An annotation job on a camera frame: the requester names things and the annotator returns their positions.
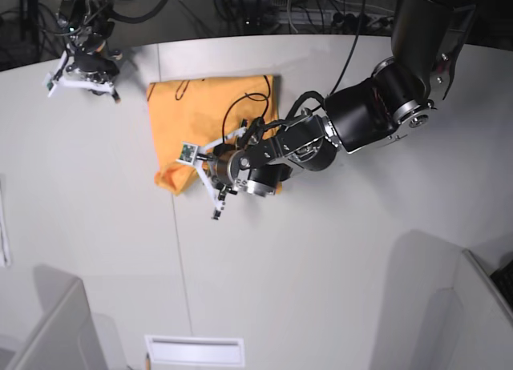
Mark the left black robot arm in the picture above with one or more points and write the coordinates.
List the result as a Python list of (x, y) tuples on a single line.
[(260, 154)]

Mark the black keyboard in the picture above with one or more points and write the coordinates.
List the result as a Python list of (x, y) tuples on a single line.
[(503, 280)]

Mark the grey partition left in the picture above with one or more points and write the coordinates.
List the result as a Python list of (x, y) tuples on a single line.
[(64, 338)]

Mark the orange yellow T-shirt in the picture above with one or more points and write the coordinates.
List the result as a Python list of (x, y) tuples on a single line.
[(200, 111)]

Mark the grey partition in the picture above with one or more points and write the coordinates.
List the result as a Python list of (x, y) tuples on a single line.
[(64, 338), (486, 341)]

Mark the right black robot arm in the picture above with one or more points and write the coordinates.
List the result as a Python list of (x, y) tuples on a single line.
[(86, 25)]

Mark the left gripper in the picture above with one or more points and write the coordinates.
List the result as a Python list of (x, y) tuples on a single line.
[(229, 172)]

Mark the grey partition right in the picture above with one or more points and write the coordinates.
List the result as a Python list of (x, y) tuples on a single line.
[(486, 341)]

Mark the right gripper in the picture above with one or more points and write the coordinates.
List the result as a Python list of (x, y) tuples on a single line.
[(101, 65)]

